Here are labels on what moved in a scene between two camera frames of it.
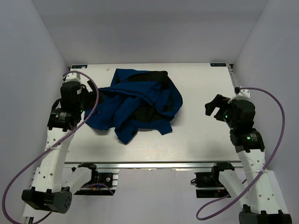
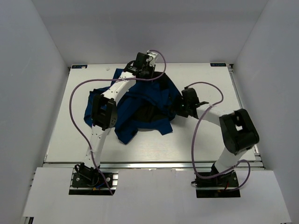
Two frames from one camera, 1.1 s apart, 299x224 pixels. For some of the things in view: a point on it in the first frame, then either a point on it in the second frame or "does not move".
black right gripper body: (227, 115) to (182, 110)
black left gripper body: (88, 100) to (148, 71)
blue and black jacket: (136, 100) does not move
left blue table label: (79, 66) does not move
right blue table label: (218, 65) does not move
